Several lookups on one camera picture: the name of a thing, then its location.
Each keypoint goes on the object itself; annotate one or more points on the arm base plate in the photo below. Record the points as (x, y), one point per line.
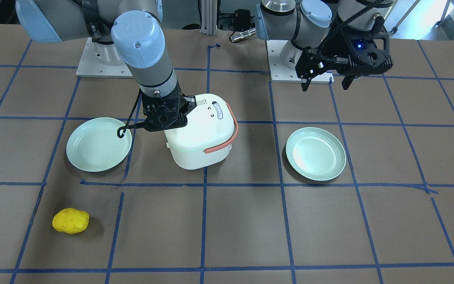
(101, 61)
(282, 58)

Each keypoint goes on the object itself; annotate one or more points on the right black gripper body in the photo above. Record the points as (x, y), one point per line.
(180, 99)

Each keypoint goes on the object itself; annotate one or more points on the cream rice cooker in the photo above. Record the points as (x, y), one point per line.
(208, 136)

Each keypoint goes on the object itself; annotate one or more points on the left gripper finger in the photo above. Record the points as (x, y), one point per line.
(305, 83)
(347, 81)

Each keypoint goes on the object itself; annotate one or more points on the aluminium frame post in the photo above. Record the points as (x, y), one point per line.
(209, 17)

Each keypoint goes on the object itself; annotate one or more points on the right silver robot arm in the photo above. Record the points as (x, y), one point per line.
(134, 27)

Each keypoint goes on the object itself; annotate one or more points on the far green plate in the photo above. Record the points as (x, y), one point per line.
(315, 154)

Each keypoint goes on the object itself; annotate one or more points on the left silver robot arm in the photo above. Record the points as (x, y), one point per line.
(310, 22)

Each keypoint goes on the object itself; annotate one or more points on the near green plate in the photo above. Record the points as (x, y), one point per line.
(94, 146)

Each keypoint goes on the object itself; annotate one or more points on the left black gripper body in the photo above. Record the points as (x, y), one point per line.
(334, 49)

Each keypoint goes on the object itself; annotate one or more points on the green plate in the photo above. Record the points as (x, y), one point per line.
(94, 146)
(315, 154)

